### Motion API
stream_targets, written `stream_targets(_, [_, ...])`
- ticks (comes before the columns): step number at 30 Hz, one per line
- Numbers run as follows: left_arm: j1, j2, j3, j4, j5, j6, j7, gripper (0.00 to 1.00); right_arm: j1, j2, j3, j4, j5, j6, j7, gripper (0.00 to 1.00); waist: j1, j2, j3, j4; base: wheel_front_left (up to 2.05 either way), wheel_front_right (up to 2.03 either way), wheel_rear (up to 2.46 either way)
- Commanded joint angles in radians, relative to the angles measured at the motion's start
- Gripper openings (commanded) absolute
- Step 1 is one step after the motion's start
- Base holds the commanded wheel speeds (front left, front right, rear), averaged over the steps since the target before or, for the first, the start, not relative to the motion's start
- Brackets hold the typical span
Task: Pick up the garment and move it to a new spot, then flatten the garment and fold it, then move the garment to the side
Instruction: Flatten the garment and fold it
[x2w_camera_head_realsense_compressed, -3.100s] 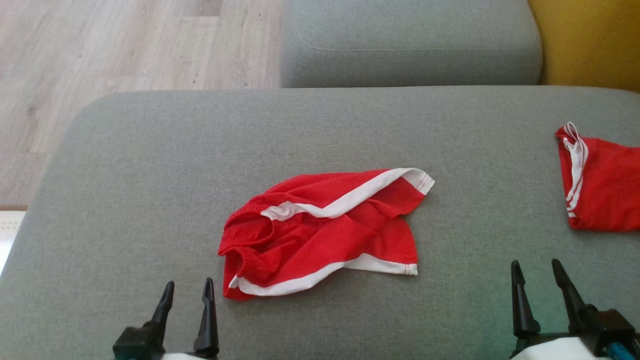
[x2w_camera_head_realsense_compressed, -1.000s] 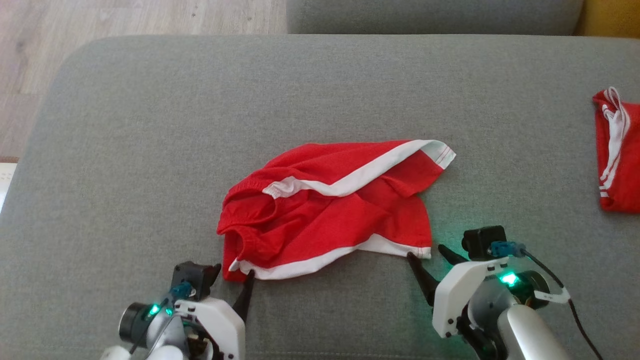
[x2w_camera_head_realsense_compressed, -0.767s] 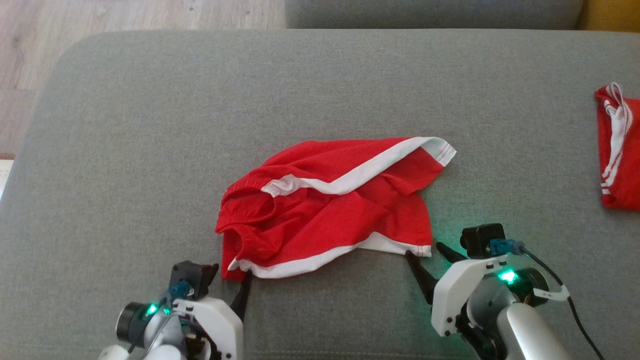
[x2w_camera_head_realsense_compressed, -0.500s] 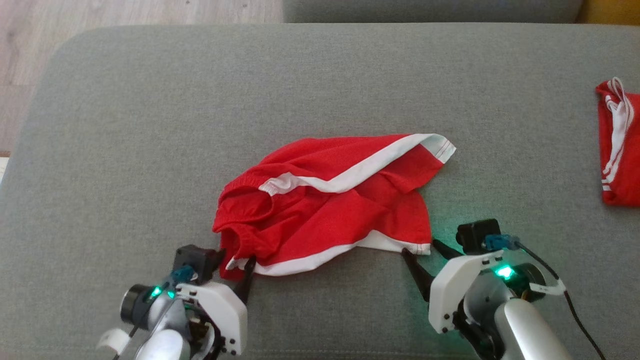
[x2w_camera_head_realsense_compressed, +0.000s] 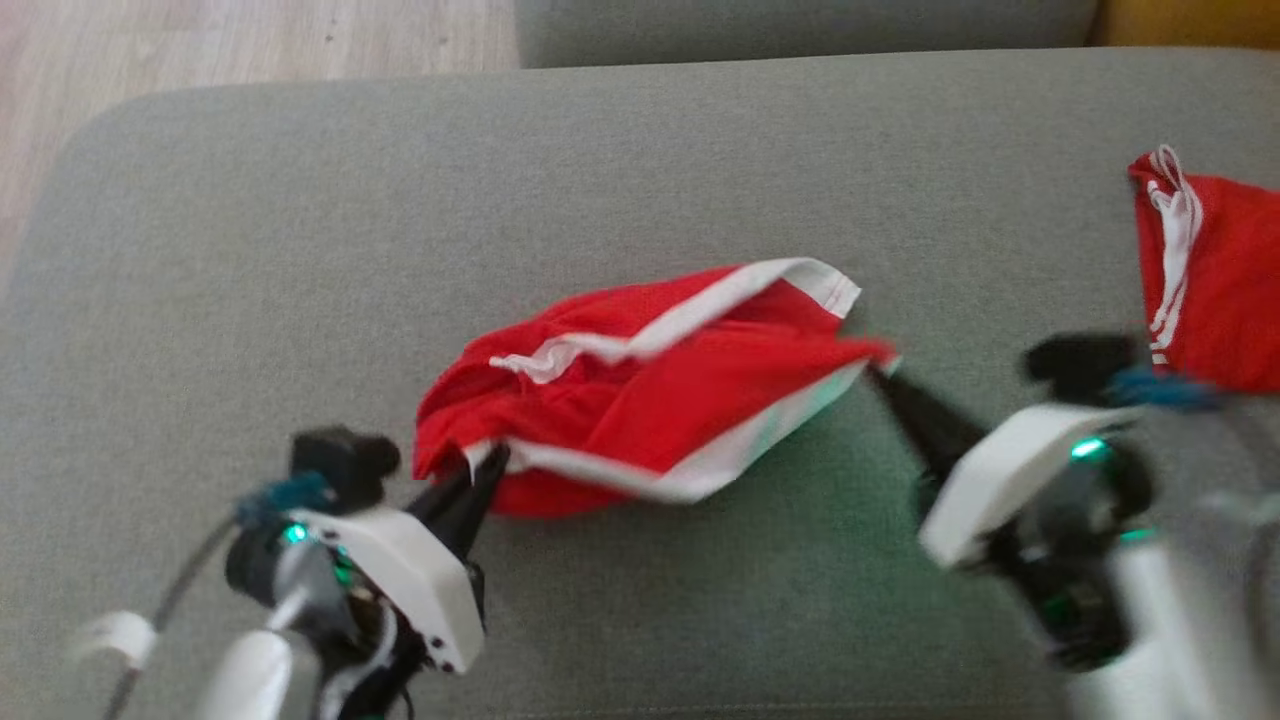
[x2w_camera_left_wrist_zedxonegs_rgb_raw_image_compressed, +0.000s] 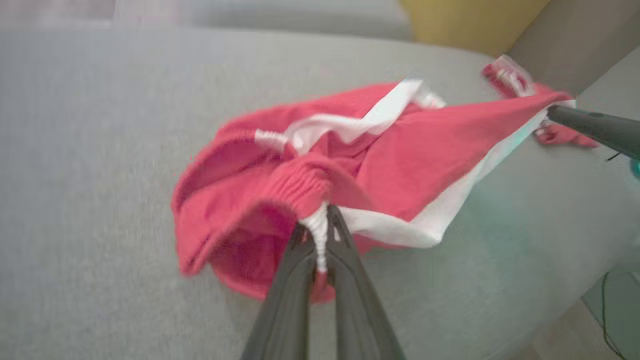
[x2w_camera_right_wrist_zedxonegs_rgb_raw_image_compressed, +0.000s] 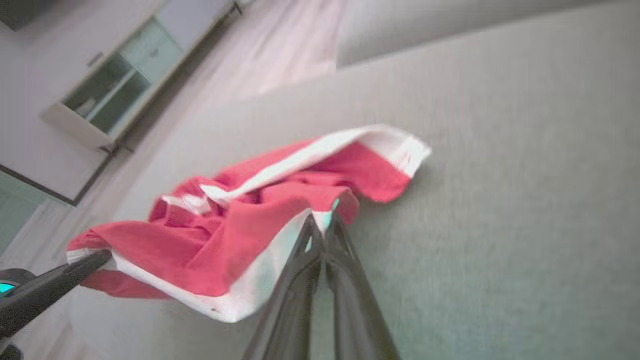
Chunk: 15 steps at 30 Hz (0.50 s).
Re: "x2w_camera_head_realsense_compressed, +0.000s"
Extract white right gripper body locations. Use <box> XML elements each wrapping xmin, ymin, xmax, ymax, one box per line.
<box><xmin>917</xmin><ymin>403</ymin><xmax>1147</xmax><ymax>572</ymax></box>

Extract red basketball jersey white trim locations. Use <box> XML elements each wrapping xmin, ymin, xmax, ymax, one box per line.
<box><xmin>1127</xmin><ymin>144</ymin><xmax>1280</xmax><ymax>395</ymax></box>

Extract grey fabric sofa seat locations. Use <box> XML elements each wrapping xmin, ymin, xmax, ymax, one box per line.
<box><xmin>0</xmin><ymin>47</ymin><xmax>1280</xmax><ymax>720</ymax></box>

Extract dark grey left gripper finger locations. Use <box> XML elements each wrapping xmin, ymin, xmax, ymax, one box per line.
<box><xmin>404</xmin><ymin>466</ymin><xmax>481</xmax><ymax>538</ymax></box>
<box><xmin>444</xmin><ymin>444</ymin><xmax>512</xmax><ymax>562</ymax></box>

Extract grey fabric sofa backrest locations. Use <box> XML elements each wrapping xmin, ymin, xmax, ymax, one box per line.
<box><xmin>512</xmin><ymin>0</ymin><xmax>1102</xmax><ymax>70</ymax></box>

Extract right camera cable blue plug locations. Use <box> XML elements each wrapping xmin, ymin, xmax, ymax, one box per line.
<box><xmin>1107</xmin><ymin>366</ymin><xmax>1280</xmax><ymax>621</ymax></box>

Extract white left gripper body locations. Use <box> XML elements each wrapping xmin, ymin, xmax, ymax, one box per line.
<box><xmin>284</xmin><ymin>504</ymin><xmax>488</xmax><ymax>674</ymax></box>

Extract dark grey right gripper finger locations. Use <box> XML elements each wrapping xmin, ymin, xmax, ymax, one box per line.
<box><xmin>864</xmin><ymin>365</ymin><xmax>992</xmax><ymax>481</ymax></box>

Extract yellow-brown wooden panel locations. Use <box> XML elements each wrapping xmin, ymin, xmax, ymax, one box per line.
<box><xmin>1087</xmin><ymin>0</ymin><xmax>1280</xmax><ymax>52</ymax></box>

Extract red shorts white stripes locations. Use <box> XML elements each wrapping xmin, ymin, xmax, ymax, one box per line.
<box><xmin>411</xmin><ymin>256</ymin><xmax>902</xmax><ymax>520</ymax></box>

